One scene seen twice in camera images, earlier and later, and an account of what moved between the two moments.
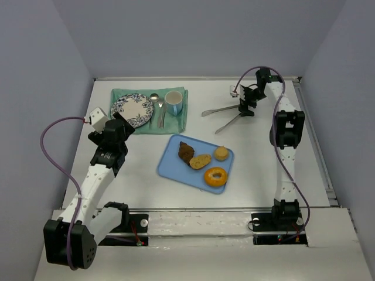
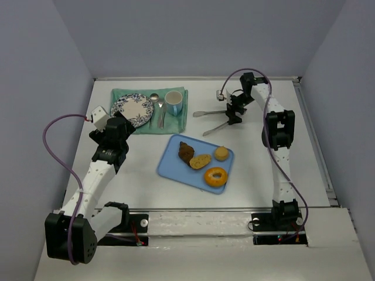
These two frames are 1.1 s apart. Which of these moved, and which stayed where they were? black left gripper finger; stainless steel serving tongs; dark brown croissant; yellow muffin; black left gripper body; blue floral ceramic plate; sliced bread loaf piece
Moved: stainless steel serving tongs
Stayed: dark brown croissant; sliced bread loaf piece; black left gripper finger; black left gripper body; yellow muffin; blue floral ceramic plate
